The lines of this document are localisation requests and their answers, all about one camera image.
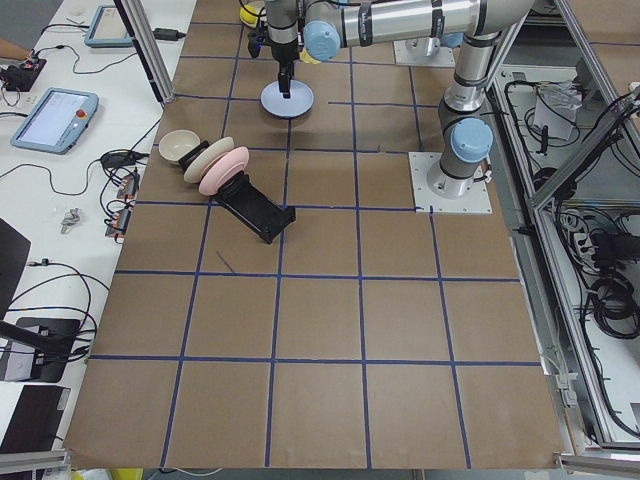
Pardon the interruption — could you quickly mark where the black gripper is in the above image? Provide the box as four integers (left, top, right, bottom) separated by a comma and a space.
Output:
270, 41, 300, 98

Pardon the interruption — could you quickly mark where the light blue plate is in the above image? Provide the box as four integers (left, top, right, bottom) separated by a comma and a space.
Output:
260, 80, 315, 119

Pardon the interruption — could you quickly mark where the yellow croissant bread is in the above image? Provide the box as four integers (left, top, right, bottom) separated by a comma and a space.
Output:
300, 49, 320, 65

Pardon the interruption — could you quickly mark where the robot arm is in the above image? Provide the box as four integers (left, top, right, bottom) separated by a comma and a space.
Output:
248, 0, 533, 120

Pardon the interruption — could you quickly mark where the cream plate in rack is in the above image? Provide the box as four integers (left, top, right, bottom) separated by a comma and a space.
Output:
183, 137, 235, 184

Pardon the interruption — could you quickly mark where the pink plate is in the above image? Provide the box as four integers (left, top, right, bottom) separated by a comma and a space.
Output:
198, 146, 249, 196

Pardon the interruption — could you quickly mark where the yellow lemon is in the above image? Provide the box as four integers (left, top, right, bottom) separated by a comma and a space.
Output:
239, 1, 266, 28

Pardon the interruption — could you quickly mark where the black power adapter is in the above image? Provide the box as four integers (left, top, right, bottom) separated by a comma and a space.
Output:
153, 28, 186, 42

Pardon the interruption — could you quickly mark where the black dish rack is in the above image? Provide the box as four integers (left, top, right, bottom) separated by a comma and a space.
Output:
178, 141, 296, 244

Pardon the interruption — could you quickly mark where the cream bowl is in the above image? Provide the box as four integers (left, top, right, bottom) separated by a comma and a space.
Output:
158, 129, 201, 164

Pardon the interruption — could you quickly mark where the far blue teach pendant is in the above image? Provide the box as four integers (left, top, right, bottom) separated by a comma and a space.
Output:
84, 5, 133, 48

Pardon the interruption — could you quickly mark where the blue teach pendant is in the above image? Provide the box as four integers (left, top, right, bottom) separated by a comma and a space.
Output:
10, 88, 99, 155
84, 5, 133, 48

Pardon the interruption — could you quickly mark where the near blue teach pendant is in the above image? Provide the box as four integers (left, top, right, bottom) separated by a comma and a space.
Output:
10, 88, 99, 155

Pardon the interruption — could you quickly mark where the metal clamp piece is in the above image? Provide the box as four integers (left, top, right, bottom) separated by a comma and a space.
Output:
60, 208, 81, 235

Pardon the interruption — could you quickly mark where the black monitor stand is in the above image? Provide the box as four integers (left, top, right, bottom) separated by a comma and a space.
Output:
1, 317, 80, 383

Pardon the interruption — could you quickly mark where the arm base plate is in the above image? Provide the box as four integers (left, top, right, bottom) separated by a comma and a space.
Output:
393, 37, 455, 68
408, 152, 492, 215

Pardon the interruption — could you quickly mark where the aluminium frame post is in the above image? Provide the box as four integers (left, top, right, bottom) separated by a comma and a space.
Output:
114, 0, 175, 104

